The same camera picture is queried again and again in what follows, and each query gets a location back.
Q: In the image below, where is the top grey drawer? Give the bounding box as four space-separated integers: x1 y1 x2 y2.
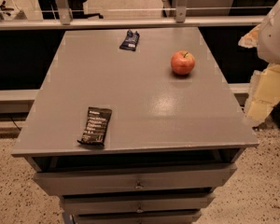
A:
34 163 236 196

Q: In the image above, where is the grey drawer cabinet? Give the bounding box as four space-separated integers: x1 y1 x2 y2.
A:
11 26 259 224

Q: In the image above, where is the grey drawer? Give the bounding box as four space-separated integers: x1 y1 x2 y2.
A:
75 211 201 224
61 192 215 215
34 163 236 196

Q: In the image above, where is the red apple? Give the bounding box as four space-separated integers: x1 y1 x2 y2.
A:
171 50 195 76

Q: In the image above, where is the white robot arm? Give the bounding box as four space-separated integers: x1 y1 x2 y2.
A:
238 0 280 127

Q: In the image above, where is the grey metal railing frame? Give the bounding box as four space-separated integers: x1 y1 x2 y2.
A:
0 0 262 30

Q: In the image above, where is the middle grey drawer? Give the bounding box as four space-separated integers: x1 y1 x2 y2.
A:
61 192 215 215

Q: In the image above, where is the black rxbar chocolate wrapper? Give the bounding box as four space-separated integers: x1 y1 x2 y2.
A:
78 106 112 146

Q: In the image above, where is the bottom grey drawer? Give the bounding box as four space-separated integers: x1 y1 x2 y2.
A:
75 211 201 224

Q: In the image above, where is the blue rxbar blueberry wrapper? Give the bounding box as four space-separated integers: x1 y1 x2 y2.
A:
119 30 140 51

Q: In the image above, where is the black office chair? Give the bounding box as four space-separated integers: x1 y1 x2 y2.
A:
35 0 105 20

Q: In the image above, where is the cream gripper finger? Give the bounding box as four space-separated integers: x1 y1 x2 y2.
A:
238 24 280 125

